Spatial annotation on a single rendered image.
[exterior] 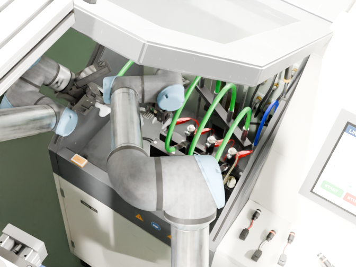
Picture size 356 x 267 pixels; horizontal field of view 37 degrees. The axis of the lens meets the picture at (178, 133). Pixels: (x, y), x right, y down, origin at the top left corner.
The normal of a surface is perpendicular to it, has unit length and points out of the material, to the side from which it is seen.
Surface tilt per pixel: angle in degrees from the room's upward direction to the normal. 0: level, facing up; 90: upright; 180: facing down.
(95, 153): 0
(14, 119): 56
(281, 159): 76
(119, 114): 30
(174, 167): 2
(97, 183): 90
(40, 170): 0
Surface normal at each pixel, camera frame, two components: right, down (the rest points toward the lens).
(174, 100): 0.10, 0.80
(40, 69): 0.59, 0.29
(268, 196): -0.51, 0.48
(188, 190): 0.11, 0.18
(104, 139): 0.07, -0.60
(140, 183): -0.27, -0.07
